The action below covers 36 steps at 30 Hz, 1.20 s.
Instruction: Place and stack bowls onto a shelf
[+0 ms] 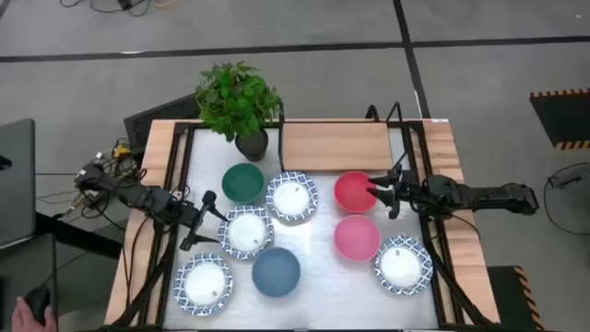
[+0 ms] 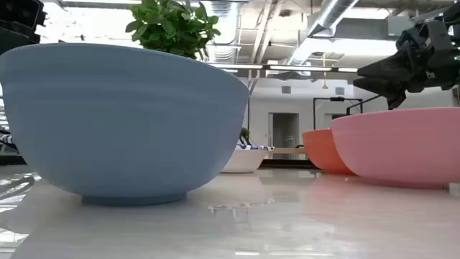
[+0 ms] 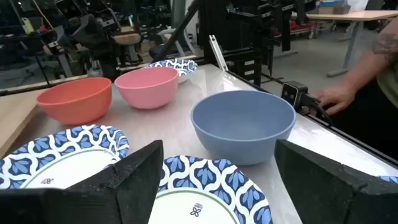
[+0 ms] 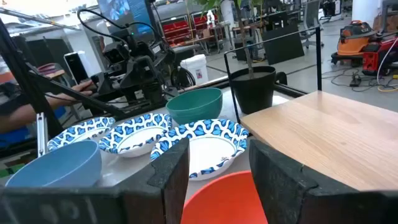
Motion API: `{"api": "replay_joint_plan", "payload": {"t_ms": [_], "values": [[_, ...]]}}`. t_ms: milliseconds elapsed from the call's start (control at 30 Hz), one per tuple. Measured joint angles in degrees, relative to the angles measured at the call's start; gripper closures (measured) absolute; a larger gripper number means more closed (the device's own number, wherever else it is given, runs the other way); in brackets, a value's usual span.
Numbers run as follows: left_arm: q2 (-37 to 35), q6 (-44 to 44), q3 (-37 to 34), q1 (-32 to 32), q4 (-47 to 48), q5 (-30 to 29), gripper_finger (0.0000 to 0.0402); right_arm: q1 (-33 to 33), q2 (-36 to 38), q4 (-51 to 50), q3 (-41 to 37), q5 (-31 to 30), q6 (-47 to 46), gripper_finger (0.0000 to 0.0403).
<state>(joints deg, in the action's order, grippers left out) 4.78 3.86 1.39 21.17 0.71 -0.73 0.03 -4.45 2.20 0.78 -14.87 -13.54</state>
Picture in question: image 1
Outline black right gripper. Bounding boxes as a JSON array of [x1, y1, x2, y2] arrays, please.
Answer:
[[365, 167, 421, 220]]

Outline green bowl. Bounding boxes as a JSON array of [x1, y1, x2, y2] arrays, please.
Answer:
[[220, 161, 266, 205]]

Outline tangled black cables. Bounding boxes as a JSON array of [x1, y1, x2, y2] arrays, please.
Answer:
[[35, 136, 148, 220]]

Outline black floor cables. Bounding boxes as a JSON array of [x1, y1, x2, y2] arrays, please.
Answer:
[[59, 0, 171, 18]]

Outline black metal table frame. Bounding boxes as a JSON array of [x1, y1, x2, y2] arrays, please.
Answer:
[[108, 118, 498, 332]]

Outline green plant in black pot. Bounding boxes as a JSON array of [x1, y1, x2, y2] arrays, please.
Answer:
[[194, 60, 282, 162]]

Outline blue white patterned bowl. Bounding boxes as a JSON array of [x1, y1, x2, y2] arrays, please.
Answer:
[[172, 252, 234, 317], [265, 170, 319, 223], [217, 205, 276, 261], [372, 233, 434, 296]]

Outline black mesh panel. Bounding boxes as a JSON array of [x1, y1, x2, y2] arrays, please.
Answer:
[[123, 93, 204, 153]]

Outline black computer mouse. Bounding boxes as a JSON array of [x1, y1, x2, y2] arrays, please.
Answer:
[[23, 285, 52, 326]]

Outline person's hand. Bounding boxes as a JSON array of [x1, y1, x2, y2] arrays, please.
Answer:
[[11, 296, 59, 332]]

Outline red bowl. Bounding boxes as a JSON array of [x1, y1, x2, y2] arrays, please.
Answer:
[[333, 170, 382, 215]]

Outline pink bowl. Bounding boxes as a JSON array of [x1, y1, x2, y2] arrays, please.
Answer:
[[333, 214, 383, 263]]

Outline black cable loop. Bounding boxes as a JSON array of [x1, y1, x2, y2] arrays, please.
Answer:
[[543, 160, 590, 236]]

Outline black hazard-striped floor mat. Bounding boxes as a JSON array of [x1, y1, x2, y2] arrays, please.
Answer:
[[528, 88, 590, 151], [486, 265, 545, 332]]

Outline dark grey desk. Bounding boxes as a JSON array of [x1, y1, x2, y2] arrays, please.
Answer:
[[0, 232, 59, 332]]

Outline wooden shelf with black frame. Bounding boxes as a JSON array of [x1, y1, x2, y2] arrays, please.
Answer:
[[277, 101, 411, 175]]

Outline grey laptop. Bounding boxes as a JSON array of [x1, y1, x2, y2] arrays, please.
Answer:
[[0, 118, 37, 248]]

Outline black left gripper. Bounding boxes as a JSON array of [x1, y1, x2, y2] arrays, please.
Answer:
[[177, 190, 230, 252]]

